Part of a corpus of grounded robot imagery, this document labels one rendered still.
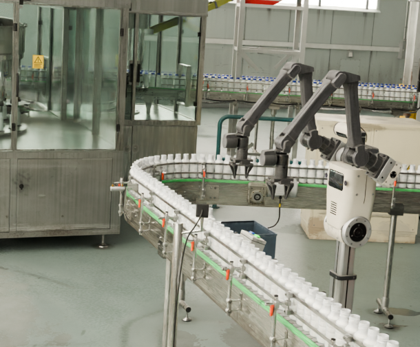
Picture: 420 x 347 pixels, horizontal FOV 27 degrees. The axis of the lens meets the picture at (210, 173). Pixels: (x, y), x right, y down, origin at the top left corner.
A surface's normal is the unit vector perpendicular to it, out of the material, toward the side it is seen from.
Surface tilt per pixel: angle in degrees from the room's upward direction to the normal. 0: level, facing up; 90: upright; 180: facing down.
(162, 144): 90
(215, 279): 90
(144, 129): 90
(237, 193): 90
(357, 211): 100
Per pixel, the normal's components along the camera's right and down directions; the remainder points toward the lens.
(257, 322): -0.93, 0.01
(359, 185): 0.36, 0.20
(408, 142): 0.05, 0.19
